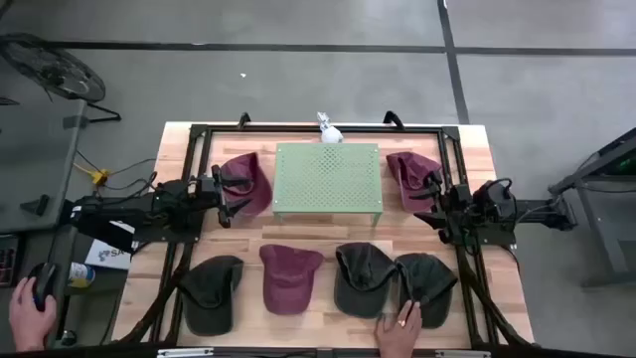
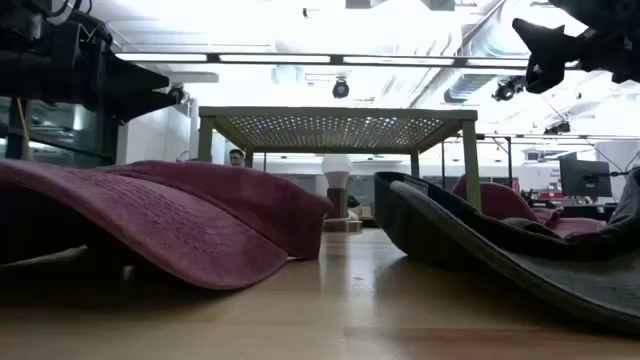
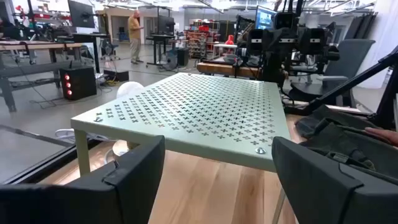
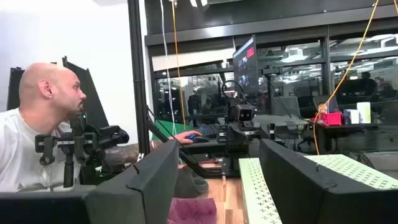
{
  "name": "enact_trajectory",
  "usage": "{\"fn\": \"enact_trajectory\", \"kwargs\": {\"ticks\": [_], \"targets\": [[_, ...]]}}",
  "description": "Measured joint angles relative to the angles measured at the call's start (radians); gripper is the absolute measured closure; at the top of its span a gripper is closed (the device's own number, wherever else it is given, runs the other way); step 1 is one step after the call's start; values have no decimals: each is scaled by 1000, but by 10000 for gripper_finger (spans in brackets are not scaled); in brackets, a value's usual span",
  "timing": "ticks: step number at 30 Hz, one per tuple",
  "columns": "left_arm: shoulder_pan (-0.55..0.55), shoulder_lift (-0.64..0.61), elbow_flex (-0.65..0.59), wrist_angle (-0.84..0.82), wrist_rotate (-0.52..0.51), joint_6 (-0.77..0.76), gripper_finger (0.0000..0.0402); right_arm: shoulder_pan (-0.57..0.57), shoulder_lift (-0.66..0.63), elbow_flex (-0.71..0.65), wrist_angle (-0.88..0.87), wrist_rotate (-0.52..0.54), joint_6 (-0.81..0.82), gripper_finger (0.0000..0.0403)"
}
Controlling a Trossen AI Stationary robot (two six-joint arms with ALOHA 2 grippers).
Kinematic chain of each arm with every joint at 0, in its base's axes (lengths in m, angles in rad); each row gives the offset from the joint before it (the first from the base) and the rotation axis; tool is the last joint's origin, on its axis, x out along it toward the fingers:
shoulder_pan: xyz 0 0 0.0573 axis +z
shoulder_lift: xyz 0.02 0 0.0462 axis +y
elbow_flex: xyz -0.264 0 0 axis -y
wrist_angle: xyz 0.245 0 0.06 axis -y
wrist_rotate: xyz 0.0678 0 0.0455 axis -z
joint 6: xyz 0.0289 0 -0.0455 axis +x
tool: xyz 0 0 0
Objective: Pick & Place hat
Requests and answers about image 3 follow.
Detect person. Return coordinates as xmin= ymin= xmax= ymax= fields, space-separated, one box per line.
xmin=127 ymin=9 xmax=146 ymax=65

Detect lit blue monitor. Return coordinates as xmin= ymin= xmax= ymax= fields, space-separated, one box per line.
xmin=254 ymin=5 xmax=278 ymax=30

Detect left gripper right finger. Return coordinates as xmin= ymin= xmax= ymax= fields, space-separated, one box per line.
xmin=272 ymin=136 xmax=398 ymax=224

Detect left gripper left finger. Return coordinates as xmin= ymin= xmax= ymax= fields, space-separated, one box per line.
xmin=0 ymin=135 xmax=166 ymax=224

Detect white coiled cable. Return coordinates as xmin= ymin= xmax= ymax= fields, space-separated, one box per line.
xmin=55 ymin=128 xmax=103 ymax=141

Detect green perforated metal shelf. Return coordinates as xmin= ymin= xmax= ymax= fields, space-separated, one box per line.
xmin=70 ymin=72 xmax=292 ymax=224

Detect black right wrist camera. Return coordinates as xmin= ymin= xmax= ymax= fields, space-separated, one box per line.
xmin=274 ymin=12 xmax=297 ymax=30

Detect black standing desk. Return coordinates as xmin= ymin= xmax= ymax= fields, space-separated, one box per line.
xmin=145 ymin=33 xmax=177 ymax=68

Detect black monitor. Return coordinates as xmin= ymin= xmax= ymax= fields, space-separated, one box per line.
xmin=67 ymin=0 xmax=96 ymax=29
xmin=157 ymin=14 xmax=176 ymax=35

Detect person's hand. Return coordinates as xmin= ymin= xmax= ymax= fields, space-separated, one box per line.
xmin=364 ymin=126 xmax=398 ymax=147

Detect black computer tower red lights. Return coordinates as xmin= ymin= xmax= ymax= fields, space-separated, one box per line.
xmin=58 ymin=66 xmax=98 ymax=101

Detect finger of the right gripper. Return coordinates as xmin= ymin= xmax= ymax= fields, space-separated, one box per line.
xmin=248 ymin=29 xmax=264 ymax=56
xmin=306 ymin=27 xmax=326 ymax=56

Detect wooden workbench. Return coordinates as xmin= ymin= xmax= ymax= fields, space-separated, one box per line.
xmin=196 ymin=61 xmax=262 ymax=78
xmin=0 ymin=39 xmax=84 ymax=113

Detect dark grey baseball cap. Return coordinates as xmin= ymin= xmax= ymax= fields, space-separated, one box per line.
xmin=294 ymin=105 xmax=398 ymax=187

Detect storage rack with red bins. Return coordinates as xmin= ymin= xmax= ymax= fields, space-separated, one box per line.
xmin=186 ymin=20 xmax=216 ymax=60

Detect black floor box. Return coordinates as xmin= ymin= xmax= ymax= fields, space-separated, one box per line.
xmin=104 ymin=68 xmax=130 ymax=83

